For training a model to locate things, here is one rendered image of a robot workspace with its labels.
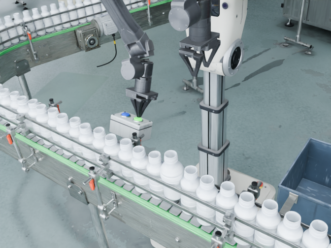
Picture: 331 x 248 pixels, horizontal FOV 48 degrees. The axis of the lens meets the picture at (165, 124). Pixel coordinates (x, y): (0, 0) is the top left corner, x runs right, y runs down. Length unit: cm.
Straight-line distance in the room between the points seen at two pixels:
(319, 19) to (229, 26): 345
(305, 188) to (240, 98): 202
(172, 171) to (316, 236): 40
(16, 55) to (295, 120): 223
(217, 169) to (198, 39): 105
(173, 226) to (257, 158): 177
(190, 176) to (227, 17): 66
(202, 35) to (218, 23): 49
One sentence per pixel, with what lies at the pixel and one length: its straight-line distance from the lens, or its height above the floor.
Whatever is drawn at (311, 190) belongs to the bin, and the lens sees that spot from 164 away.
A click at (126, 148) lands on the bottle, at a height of 115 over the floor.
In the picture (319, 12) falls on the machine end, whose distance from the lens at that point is 483.
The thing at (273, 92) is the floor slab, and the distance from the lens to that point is 367.
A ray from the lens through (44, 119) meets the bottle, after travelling 144.
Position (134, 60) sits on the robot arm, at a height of 135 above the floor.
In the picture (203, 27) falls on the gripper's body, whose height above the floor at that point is 153.
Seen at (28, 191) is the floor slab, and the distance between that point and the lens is 287.
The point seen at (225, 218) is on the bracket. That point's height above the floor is 111.
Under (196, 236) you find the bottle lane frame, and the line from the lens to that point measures 113.
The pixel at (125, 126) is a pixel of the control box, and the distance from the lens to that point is 133.
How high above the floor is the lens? 187
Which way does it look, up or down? 36 degrees down
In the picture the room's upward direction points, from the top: 5 degrees counter-clockwise
